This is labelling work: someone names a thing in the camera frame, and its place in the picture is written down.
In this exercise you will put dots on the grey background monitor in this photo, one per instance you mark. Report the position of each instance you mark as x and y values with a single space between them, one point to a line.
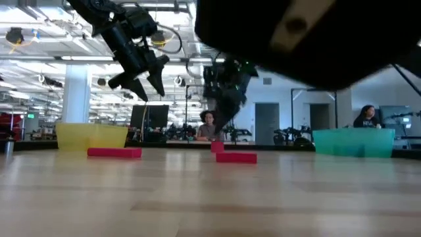
394 113

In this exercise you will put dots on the black background rig frame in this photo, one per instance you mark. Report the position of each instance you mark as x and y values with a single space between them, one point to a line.
186 105
292 108

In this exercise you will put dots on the grey door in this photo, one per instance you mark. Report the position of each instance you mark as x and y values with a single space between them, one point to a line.
267 123
319 116

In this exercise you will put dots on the teal plastic bin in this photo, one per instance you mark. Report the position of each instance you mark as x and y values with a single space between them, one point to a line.
353 142

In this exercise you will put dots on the black table frame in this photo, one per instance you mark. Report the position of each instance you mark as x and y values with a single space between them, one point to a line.
164 145

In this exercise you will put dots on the white pillar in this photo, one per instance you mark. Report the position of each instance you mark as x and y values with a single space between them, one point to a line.
76 95

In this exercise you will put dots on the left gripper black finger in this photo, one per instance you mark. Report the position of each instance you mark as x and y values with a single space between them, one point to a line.
158 74
130 84

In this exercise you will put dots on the black background robot arm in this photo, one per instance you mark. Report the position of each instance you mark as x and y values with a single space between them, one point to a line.
179 131
291 135
240 133

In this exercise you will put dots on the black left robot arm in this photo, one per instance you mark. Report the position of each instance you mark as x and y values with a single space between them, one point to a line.
95 13

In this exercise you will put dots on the metal bottle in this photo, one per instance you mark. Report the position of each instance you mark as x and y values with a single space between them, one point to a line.
9 147

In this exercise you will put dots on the overhead light bar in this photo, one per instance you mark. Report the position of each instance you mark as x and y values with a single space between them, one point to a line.
65 58

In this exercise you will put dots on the long red block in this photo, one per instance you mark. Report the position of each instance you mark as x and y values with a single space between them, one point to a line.
115 152

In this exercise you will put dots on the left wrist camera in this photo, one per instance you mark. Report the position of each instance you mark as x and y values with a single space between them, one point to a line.
141 21

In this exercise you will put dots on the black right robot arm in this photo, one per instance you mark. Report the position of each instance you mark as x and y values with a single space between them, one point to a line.
329 62

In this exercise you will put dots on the red cube block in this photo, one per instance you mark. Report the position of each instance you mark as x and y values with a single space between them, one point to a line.
217 147

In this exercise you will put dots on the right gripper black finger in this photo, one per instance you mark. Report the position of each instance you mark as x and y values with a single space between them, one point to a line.
238 105
223 118

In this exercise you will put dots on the yellow plastic bin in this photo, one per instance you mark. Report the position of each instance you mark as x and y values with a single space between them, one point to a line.
92 136

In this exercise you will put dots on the black monitor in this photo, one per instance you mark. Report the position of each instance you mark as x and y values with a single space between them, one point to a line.
154 116

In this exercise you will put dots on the person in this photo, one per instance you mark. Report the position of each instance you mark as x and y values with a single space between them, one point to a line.
366 118
208 128

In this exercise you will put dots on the short red block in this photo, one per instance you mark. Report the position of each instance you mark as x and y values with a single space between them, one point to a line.
236 158

